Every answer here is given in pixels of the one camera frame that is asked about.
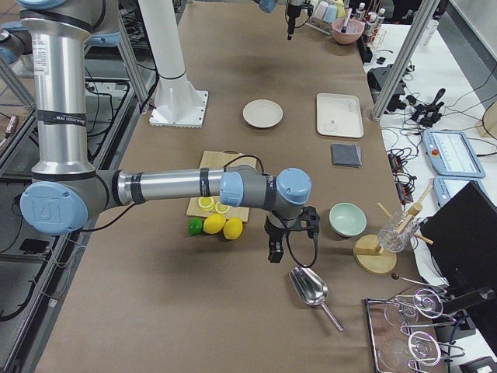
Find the metal ice scoop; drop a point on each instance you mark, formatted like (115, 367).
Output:
(313, 291)

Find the pink bowl with ice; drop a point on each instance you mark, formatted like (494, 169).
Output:
(354, 30)

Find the metal glass rack tray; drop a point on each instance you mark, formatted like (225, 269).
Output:
(401, 332)

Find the light blue plastic cup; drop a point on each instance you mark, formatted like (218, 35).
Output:
(330, 13)

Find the green lime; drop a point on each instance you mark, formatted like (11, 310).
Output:
(195, 226)

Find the yellow lemon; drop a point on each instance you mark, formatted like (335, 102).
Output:
(233, 228)
(214, 224)

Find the aluminium frame post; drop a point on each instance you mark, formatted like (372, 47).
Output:
(425, 13)

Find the blue teach pendant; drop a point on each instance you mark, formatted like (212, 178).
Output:
(445, 187)
(451, 154)

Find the wooden cutting board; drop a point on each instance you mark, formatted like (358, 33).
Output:
(213, 159)

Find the lemon slice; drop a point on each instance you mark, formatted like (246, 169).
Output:
(206, 203)
(221, 208)

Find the pink plastic cup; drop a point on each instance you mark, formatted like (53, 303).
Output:
(321, 10)

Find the crystal glass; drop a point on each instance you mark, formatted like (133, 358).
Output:
(397, 232)

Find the beige rectangular tray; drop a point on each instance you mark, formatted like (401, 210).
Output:
(339, 115)

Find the metal muddler in bowl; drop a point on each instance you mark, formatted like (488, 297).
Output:
(346, 20)

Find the mint green bowl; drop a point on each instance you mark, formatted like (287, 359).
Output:
(347, 219)

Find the wooden cup stand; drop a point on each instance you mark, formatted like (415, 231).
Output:
(367, 251)

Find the round beige plate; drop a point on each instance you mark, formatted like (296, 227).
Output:
(262, 113)

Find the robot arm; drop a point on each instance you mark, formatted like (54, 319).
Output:
(67, 190)
(267, 6)

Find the yellow lemon left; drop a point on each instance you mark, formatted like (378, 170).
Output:
(214, 224)

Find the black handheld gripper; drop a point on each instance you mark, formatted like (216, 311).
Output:
(426, 114)

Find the white wire cup rack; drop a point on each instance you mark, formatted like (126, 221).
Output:
(319, 25)

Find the yellow lemon right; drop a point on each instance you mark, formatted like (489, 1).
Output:
(233, 228)

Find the black monitor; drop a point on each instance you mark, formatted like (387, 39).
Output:
(464, 239)

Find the yellow plastic cup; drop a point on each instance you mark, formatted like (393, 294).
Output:
(341, 9)

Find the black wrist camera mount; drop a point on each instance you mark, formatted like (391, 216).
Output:
(307, 221)

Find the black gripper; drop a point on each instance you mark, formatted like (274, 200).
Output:
(275, 233)
(291, 15)

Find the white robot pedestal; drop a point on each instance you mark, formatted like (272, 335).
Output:
(177, 102)

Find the folded grey cloth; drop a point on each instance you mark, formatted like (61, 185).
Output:
(346, 155)

